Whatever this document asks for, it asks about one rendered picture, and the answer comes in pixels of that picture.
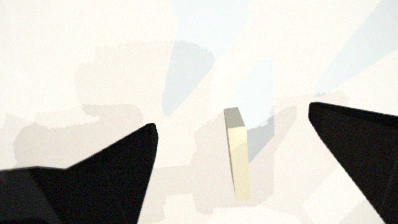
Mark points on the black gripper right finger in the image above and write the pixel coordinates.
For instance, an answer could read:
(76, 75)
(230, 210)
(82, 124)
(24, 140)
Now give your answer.
(365, 143)

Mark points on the beige domino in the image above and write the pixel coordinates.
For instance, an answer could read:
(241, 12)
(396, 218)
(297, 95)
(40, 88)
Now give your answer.
(238, 152)

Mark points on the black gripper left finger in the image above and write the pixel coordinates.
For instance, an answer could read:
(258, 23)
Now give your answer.
(106, 188)

